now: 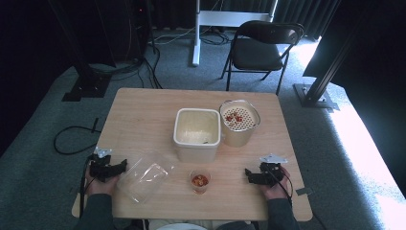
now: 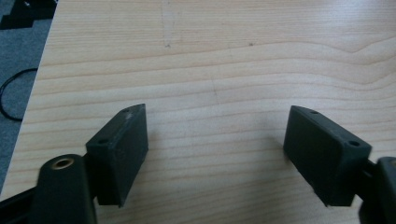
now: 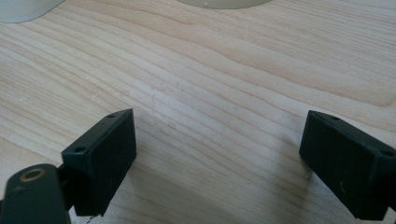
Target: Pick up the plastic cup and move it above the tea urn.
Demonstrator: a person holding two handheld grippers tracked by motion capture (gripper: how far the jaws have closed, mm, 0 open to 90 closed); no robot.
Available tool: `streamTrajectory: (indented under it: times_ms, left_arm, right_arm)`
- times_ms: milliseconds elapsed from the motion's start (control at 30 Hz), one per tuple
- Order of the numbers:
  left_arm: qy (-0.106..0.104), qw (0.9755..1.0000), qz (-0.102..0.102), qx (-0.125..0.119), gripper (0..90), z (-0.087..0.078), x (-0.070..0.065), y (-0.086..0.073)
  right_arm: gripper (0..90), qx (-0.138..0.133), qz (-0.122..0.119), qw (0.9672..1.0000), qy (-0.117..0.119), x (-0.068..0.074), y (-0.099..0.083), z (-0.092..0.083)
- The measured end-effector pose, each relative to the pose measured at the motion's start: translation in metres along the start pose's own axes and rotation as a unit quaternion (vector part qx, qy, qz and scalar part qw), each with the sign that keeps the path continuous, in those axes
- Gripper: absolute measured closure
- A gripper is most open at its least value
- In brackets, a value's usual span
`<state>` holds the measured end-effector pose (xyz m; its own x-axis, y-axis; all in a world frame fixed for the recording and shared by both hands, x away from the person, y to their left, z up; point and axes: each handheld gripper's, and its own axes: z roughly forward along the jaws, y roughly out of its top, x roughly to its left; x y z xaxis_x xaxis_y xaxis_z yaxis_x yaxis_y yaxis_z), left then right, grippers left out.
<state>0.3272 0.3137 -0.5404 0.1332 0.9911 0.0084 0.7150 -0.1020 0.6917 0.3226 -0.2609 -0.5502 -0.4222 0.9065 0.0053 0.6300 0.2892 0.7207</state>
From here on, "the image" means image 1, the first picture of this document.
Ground perforated strainer insert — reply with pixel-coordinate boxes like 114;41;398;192
221;104;259;132

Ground cream round pot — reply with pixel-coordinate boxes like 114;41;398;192
218;99;261;149

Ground black metal stand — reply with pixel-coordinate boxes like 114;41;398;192
47;0;113;103
293;0;374;113

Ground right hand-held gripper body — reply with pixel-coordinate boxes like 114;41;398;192
259;153;288;188

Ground white floor cable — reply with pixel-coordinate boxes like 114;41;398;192
152;26;197;46

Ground white desk frame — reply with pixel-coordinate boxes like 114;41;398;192
192;0;279;67

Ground small glass cup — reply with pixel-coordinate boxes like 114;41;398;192
189;169;212;196

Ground person's left hand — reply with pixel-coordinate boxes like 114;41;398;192
84;172;121;196

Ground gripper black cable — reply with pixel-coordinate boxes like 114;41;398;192
267;164;295;206
79;155;94;219

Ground black folding chair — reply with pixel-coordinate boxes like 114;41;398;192
220;19;305;97

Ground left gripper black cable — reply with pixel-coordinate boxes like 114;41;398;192
79;155;94;219

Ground grey tape piece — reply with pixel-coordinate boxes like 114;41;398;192
295;186;316;197

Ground black floor cable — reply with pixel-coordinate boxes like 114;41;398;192
53;117;103;156

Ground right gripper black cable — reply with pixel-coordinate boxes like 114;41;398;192
267;164;295;206

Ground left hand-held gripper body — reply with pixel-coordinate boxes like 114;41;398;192
88;146;120;184

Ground dark curtain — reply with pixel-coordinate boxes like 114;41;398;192
149;0;341;40

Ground clear plastic lid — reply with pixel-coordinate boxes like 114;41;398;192
116;150;176;205

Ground cream square container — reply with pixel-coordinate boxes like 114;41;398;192
172;107;222;164

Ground red chili pieces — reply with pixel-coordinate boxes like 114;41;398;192
224;111;244;125

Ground black cable bundle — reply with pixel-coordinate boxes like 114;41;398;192
89;18;165;90

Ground person's right hand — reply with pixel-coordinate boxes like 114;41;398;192
259;166;293;201

